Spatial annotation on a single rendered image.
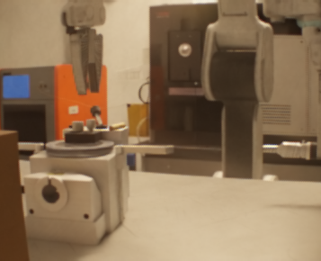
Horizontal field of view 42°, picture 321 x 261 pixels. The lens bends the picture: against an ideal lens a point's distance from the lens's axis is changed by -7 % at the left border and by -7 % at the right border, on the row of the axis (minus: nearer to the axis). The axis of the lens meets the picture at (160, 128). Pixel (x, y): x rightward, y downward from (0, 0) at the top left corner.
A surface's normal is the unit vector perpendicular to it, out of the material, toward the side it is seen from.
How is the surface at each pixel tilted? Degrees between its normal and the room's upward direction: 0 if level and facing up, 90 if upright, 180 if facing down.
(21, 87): 90
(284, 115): 90
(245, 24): 102
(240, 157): 95
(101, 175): 90
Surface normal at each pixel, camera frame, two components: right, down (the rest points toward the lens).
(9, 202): 0.92, 0.04
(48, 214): -0.14, 0.12
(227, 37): -0.43, 0.31
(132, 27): -0.36, 0.11
